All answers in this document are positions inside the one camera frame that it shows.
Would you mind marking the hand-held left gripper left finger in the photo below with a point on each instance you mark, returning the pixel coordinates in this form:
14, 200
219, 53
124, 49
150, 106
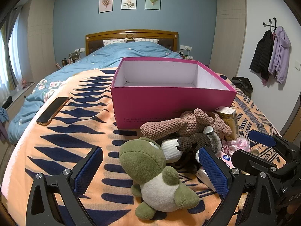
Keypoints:
88, 169

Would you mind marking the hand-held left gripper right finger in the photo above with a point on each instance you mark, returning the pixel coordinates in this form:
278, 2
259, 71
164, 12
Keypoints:
214, 171

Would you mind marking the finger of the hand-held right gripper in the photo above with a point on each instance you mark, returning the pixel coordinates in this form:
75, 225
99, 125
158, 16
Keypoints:
247, 160
262, 137

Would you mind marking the pink floral tissue pack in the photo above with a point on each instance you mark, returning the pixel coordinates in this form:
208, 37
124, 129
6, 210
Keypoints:
224, 157

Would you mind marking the dark brown plush toy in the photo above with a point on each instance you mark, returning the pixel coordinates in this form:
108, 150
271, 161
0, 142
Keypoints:
188, 142

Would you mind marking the green frog plush toy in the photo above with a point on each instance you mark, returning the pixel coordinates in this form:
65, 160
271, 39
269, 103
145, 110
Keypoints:
141, 160

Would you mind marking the pink knitted plush toy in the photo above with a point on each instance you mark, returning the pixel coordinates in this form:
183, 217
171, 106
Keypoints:
169, 126

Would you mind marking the pink cardboard box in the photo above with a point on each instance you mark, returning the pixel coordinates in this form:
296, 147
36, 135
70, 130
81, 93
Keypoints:
152, 103

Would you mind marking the orange patterned blanket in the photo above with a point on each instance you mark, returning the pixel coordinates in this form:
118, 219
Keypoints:
70, 141

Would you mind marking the cream small carton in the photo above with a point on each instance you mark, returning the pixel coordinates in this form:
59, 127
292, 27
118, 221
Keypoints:
229, 120

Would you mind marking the dark clothes pile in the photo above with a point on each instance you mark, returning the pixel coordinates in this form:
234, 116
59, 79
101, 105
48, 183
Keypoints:
242, 83

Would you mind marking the black smartphone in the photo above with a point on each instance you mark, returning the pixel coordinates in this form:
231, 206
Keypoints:
51, 110

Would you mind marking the black puffer jacket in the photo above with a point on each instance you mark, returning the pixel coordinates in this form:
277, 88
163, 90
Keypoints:
261, 54

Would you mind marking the purple hooded jacket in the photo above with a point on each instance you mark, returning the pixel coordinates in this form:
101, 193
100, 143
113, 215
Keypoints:
279, 51

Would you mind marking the group of cosmetic bottles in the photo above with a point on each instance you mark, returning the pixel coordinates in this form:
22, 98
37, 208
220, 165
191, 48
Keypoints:
70, 60

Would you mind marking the beige built-in wardrobe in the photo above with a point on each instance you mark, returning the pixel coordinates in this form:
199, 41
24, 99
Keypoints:
41, 40
225, 33

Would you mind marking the nightstand clutter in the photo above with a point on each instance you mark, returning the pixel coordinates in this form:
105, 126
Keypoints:
187, 56

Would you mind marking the blue floral duvet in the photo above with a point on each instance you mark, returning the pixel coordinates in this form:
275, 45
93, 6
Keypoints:
105, 56

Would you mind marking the wooden bed headboard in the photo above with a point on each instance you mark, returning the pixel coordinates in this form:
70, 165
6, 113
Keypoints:
94, 42

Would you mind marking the white dotted pillow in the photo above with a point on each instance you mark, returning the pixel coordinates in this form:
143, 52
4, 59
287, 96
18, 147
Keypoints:
114, 42
147, 40

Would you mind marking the white sheer curtain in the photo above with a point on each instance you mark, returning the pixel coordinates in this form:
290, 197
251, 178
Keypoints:
4, 63

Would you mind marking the grey window curtain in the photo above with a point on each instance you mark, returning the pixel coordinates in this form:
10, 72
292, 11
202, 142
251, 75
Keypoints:
14, 40

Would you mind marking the white framed flower picture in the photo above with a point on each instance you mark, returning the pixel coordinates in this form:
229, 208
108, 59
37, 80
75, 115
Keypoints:
128, 1

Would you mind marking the green framed flower picture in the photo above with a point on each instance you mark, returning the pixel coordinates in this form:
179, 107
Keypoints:
152, 1

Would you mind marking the white light switch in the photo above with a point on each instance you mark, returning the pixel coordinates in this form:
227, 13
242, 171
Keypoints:
297, 66

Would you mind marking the black wall coat rack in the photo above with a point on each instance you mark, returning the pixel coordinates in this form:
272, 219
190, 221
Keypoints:
270, 24

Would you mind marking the white wall socket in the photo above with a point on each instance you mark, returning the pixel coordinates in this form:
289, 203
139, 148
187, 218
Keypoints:
79, 50
186, 47

